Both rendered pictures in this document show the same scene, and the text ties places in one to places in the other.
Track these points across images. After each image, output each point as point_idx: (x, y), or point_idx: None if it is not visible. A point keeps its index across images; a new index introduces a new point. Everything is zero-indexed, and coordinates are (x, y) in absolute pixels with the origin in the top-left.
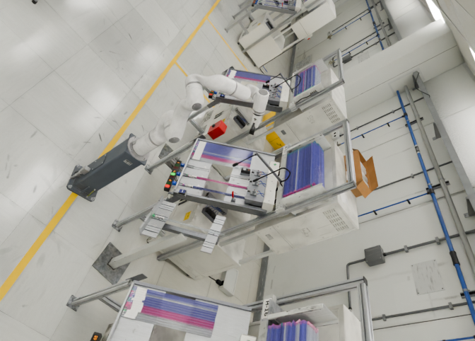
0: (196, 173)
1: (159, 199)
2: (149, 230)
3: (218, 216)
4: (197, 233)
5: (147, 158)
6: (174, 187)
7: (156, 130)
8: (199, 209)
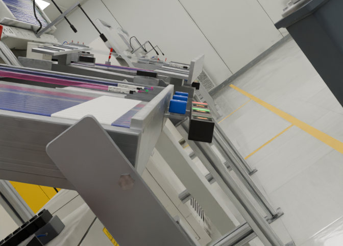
0: (108, 94)
1: (195, 59)
2: (187, 65)
3: (51, 51)
4: (96, 70)
5: (280, 14)
6: (172, 84)
7: None
8: (72, 221)
